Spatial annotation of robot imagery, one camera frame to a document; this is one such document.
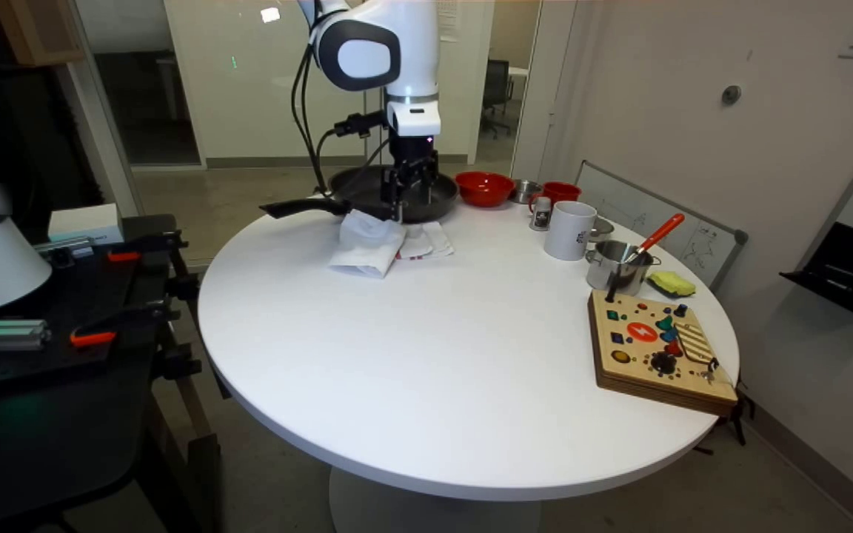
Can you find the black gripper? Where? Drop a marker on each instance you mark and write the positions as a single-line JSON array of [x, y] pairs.
[[413, 159]]

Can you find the white towel with red stripes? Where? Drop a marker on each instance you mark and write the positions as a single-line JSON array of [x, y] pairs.
[[369, 248]]

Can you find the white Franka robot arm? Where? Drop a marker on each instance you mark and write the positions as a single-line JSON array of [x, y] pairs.
[[406, 41]]

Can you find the black frying pan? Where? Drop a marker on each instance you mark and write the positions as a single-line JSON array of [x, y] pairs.
[[355, 186]]

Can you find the red bowl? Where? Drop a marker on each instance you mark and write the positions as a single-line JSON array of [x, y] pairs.
[[486, 187]]

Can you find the white mug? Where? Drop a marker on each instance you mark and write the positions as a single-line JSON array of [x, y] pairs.
[[570, 233]]

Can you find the steel pot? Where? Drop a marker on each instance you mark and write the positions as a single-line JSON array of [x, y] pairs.
[[621, 275]]

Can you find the leaning whiteboard with drawings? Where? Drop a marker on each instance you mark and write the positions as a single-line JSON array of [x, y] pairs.
[[643, 211]]

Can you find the yellow-green sponge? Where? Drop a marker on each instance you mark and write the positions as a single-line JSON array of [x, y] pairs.
[[672, 285]]

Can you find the wooden toy board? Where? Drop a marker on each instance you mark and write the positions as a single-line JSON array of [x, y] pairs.
[[658, 352]]

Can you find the black orange clamp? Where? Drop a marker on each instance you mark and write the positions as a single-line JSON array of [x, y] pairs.
[[122, 257], [95, 338]]

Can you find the white box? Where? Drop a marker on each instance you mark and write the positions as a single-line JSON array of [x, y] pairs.
[[87, 224]]

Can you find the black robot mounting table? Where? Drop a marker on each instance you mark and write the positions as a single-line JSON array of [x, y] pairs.
[[61, 426]]

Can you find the silver aluminium bar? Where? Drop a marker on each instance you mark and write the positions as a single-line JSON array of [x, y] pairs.
[[0, 335]]

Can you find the black wall holder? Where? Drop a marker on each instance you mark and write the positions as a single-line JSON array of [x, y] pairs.
[[846, 270]]

